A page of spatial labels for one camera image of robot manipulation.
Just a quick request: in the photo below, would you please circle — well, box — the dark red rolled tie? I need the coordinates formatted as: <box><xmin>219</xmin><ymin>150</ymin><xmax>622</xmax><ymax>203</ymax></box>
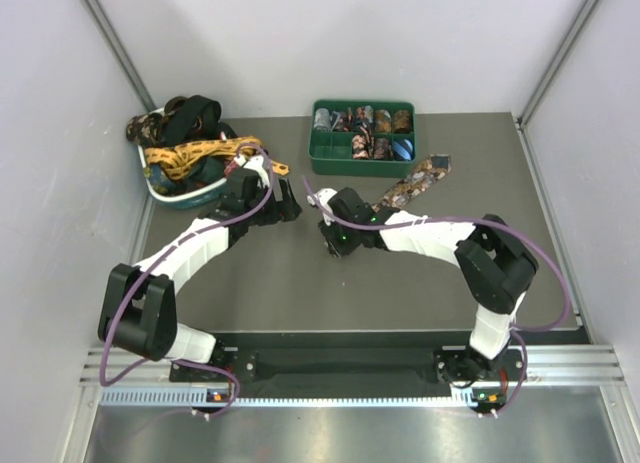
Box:
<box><xmin>330</xmin><ymin>108</ymin><xmax>353</xmax><ymax>132</ymax></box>

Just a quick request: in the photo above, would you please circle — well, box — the green compartment tray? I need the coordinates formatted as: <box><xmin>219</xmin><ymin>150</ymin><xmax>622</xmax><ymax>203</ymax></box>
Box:
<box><xmin>308</xmin><ymin>99</ymin><xmax>418</xmax><ymax>178</ymax></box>

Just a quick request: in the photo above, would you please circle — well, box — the grey slotted cable duct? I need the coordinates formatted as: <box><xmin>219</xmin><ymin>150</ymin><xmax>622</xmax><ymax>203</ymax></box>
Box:
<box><xmin>100</xmin><ymin>387</ymin><xmax>504</xmax><ymax>408</ymax></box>

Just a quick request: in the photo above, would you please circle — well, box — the red patterned tie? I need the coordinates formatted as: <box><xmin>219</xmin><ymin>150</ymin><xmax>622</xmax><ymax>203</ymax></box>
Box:
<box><xmin>224</xmin><ymin>154</ymin><xmax>247</xmax><ymax>179</ymax></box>

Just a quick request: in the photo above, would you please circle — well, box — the teal floral rolled tie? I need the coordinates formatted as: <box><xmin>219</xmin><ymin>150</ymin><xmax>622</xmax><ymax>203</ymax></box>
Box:
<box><xmin>352</xmin><ymin>105</ymin><xmax>374</xmax><ymax>133</ymax></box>

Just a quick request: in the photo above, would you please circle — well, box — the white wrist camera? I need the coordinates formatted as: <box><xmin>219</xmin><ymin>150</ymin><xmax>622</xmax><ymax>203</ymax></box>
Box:
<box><xmin>307</xmin><ymin>188</ymin><xmax>337</xmax><ymax>219</ymax></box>
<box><xmin>233</xmin><ymin>154</ymin><xmax>271</xmax><ymax>188</ymax></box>

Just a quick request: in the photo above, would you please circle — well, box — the aluminium front rail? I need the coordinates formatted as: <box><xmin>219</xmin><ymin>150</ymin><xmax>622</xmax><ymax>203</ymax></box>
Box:
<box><xmin>79</xmin><ymin>345</ymin><xmax>626</xmax><ymax>387</ymax></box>

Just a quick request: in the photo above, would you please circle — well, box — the brown floral tie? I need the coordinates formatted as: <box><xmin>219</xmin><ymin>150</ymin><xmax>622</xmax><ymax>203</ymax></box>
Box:
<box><xmin>372</xmin><ymin>154</ymin><xmax>451</xmax><ymax>211</ymax></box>

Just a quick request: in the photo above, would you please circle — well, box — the purple cable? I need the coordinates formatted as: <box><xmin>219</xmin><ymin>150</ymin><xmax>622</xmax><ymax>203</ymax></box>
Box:
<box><xmin>302</xmin><ymin>175</ymin><xmax>572</xmax><ymax>419</ymax></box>
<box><xmin>99</xmin><ymin>142</ymin><xmax>276</xmax><ymax>417</ymax></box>

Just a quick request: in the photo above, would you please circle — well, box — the grey rolled tie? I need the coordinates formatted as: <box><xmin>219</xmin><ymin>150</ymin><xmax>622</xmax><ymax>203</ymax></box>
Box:
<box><xmin>313</xmin><ymin>107</ymin><xmax>331</xmax><ymax>132</ymax></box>

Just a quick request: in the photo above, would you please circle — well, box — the green patterned tie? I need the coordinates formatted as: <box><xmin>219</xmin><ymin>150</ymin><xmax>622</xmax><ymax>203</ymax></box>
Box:
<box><xmin>143</xmin><ymin>164</ymin><xmax>176</xmax><ymax>196</ymax></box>

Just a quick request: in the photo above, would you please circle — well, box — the yellow patterned tie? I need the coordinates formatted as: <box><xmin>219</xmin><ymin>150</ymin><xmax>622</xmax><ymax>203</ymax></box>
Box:
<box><xmin>143</xmin><ymin>136</ymin><xmax>264</xmax><ymax>181</ymax></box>

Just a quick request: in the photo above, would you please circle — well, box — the dark floral tie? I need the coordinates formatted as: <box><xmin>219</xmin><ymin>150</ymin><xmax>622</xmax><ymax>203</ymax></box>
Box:
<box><xmin>125</xmin><ymin>113</ymin><xmax>162</xmax><ymax>148</ymax></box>

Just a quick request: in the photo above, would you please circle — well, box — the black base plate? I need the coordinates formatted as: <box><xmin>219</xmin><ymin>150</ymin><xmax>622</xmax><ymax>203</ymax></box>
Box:
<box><xmin>169</xmin><ymin>330</ymin><xmax>526</xmax><ymax>399</ymax></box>

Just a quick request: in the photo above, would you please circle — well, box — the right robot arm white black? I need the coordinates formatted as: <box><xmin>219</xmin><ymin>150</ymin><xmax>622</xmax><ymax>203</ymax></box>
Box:
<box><xmin>307</xmin><ymin>188</ymin><xmax>539</xmax><ymax>382</ymax></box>

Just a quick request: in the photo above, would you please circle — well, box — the left aluminium frame post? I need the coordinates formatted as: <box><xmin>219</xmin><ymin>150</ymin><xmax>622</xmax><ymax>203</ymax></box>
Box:
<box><xmin>81</xmin><ymin>0</ymin><xmax>156</xmax><ymax>111</ymax></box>

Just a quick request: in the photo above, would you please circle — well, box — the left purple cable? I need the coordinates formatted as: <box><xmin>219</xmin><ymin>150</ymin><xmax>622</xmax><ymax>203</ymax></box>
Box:
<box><xmin>99</xmin><ymin>142</ymin><xmax>276</xmax><ymax>417</ymax></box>

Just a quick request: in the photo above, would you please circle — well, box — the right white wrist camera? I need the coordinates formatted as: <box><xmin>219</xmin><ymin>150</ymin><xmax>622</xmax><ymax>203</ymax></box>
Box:
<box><xmin>307</xmin><ymin>188</ymin><xmax>337</xmax><ymax>219</ymax></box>

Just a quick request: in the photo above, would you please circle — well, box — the black tie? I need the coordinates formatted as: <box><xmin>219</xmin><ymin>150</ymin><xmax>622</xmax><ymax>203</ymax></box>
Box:
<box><xmin>159</xmin><ymin>95</ymin><xmax>238</xmax><ymax>147</ymax></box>

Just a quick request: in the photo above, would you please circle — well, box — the pink floral rolled tie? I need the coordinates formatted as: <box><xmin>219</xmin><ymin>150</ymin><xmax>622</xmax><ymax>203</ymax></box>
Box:
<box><xmin>351</xmin><ymin>132</ymin><xmax>372</xmax><ymax>160</ymax></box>

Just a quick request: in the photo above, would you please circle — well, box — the dark brown rolled tie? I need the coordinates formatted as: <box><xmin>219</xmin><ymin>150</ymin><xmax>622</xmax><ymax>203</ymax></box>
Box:
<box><xmin>392</xmin><ymin>109</ymin><xmax>413</xmax><ymax>134</ymax></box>

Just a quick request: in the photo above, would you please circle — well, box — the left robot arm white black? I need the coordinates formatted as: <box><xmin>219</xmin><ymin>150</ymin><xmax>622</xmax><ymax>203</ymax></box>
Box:
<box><xmin>98</xmin><ymin>169</ymin><xmax>301</xmax><ymax>380</ymax></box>

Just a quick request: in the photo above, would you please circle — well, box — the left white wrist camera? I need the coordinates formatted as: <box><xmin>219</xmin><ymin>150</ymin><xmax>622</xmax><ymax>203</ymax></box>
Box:
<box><xmin>233</xmin><ymin>154</ymin><xmax>271</xmax><ymax>188</ymax></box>

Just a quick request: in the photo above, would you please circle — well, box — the white teal basket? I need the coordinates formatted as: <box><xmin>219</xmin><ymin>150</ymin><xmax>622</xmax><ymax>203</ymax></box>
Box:
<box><xmin>135</xmin><ymin>107</ymin><xmax>236</xmax><ymax>212</ymax></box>

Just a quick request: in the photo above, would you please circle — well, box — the blue striped rolled tie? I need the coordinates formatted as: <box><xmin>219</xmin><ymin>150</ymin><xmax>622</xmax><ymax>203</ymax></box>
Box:
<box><xmin>392</xmin><ymin>138</ymin><xmax>415</xmax><ymax>162</ymax></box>

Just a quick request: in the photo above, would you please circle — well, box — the brown pink rolled tie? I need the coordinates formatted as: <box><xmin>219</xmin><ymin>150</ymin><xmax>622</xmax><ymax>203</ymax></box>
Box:
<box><xmin>372</xmin><ymin>137</ymin><xmax>392</xmax><ymax>161</ymax></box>

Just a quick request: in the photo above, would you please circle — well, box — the right aluminium frame post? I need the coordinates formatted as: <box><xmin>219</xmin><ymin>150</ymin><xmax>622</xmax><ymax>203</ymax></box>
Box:
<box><xmin>515</xmin><ymin>0</ymin><xmax>603</xmax><ymax>131</ymax></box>

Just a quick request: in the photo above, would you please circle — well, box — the aluminium frame post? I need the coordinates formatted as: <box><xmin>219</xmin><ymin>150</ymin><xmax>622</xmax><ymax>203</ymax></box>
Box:
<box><xmin>515</xmin><ymin>0</ymin><xmax>603</xmax><ymax>131</ymax></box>
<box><xmin>81</xmin><ymin>0</ymin><xmax>156</xmax><ymax>111</ymax></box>

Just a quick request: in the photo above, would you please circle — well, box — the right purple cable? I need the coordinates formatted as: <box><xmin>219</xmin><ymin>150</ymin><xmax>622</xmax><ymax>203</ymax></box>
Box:
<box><xmin>302</xmin><ymin>175</ymin><xmax>572</xmax><ymax>419</ymax></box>

